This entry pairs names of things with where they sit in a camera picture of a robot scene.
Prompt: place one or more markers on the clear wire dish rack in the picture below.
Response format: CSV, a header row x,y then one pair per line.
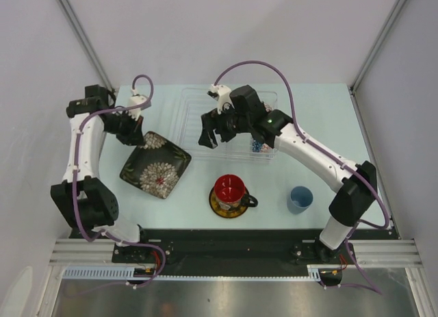
x,y
187,130

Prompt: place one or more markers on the red black mug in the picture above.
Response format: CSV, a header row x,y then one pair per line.
x,y
231,193

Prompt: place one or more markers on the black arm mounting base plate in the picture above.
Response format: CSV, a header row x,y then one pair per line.
x,y
296,252

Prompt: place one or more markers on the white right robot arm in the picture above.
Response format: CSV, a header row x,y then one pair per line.
x,y
354,185

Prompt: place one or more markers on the light blue cup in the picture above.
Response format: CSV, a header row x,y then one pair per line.
x,y
299,199

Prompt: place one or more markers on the black gold saucer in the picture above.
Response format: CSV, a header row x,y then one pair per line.
x,y
233,212

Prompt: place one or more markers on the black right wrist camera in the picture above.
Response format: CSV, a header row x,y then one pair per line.
x,y
245,101

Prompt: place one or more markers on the white slotted cable duct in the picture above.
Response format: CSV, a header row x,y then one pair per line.
x,y
120,273

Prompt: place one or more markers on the brown patterned small bowl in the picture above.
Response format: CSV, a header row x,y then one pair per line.
x,y
268,107

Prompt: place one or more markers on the black floral square plate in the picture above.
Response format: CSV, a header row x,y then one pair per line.
x,y
156,166

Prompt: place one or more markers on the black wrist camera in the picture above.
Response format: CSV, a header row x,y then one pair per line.
x,y
96,92
245,101

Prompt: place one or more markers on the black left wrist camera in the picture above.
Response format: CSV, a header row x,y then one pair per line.
x,y
96,92

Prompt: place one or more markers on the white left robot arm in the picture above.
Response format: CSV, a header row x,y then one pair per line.
x,y
84,201

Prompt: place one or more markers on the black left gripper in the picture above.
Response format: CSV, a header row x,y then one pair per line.
x,y
135,136

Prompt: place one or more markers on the aluminium frame rail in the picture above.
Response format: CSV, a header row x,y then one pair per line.
x,y
368,253

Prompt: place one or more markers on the blue patterned bowl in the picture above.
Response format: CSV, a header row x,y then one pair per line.
x,y
259,147

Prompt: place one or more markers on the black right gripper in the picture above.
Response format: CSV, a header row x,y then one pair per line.
x,y
213,120

